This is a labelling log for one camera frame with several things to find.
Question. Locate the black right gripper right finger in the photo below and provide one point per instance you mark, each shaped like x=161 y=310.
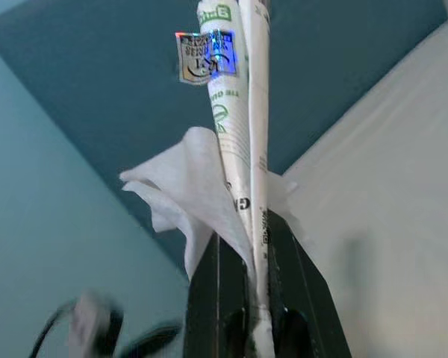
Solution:
x=302 y=298

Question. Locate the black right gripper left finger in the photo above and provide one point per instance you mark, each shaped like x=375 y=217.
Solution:
x=205 y=298

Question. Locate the white tissue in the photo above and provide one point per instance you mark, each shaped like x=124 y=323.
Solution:
x=179 y=186

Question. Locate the shiny holographic sticker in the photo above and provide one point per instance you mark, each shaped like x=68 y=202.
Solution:
x=205 y=59

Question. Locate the cream bed mattress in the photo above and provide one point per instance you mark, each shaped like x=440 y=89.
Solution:
x=395 y=186

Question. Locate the teal upholstered headboard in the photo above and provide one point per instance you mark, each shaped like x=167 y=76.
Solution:
x=97 y=74

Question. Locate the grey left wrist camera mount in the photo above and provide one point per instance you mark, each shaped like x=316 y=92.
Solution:
x=89 y=328

